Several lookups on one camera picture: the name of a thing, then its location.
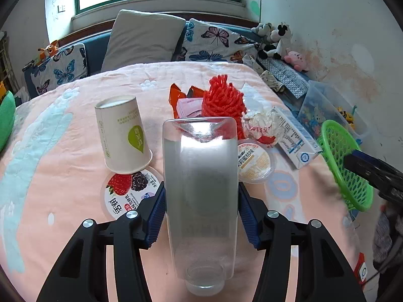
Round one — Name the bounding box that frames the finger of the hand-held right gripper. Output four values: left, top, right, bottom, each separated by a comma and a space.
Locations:
379, 186, 403, 202
343, 150, 403, 191

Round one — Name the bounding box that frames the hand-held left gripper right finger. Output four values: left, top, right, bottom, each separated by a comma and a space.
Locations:
238, 182, 367, 302

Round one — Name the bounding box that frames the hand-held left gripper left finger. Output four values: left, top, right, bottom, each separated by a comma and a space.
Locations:
36, 181, 166, 302

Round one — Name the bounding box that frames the green plastic basket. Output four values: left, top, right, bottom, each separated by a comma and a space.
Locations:
316, 120, 375, 212

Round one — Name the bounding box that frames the clear plastic bottle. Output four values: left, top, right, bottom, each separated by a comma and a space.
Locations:
162, 116, 240, 296

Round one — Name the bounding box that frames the large orange snack packet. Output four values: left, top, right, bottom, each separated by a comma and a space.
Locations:
186, 86, 207, 99

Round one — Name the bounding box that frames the grey knit cloth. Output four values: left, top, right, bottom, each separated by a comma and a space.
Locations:
373, 204, 403, 268

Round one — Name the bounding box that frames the round berry print yogurt lid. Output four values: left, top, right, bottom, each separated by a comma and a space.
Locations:
101, 167, 164, 221

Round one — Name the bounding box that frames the yellow toy truck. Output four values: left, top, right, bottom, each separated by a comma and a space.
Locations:
337, 105, 358, 129

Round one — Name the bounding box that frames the round pudding cup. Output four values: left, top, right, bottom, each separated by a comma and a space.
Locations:
237, 139, 277, 183

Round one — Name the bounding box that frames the white milk carton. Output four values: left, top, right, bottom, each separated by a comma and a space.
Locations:
271, 106, 323, 169

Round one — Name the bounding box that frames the clear plastic storage box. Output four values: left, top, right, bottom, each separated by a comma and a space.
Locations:
297, 80, 369, 145

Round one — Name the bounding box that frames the white paper cup green leaf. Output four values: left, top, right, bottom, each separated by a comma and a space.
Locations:
95, 96, 154, 174

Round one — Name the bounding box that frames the crumpled white red wrapper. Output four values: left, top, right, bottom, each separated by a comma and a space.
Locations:
244, 108, 284, 147

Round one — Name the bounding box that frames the peach fleece blanket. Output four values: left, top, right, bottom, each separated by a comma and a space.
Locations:
0, 61, 366, 302

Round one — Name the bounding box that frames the pink packet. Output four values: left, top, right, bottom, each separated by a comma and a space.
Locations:
175, 97, 205, 120

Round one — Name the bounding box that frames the black white patterned cloth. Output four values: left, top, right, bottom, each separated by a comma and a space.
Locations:
258, 57, 311, 99

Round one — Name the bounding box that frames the small orange snack packet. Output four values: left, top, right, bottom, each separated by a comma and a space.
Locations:
170, 83, 187, 115

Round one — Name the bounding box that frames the red chenille duster head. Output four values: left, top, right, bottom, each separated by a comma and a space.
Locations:
201, 75, 248, 139

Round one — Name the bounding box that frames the pink plush toy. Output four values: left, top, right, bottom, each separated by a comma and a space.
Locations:
284, 50, 309, 71

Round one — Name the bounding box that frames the beige printed cloth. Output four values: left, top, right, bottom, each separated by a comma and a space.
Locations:
244, 55, 285, 92

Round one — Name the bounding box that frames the black white cow plush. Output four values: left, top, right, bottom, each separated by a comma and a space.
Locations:
258, 22, 292, 60

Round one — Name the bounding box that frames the grey plush toy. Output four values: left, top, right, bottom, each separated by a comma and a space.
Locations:
252, 23, 273, 36

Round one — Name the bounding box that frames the small butterfly print pillow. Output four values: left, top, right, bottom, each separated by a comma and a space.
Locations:
25, 43, 89, 96

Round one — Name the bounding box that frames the green plush cushion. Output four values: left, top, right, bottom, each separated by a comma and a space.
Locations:
0, 91, 16, 152

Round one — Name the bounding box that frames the plain beige pillow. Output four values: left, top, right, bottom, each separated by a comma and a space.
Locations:
101, 9, 186, 73

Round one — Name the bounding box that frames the blue sofa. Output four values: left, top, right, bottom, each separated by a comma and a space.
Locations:
23, 21, 262, 98

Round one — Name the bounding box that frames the large butterfly print pillow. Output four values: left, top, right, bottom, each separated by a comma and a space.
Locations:
181, 18, 262, 65

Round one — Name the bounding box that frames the orange fox plush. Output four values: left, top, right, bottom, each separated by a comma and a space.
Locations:
38, 40, 60, 62

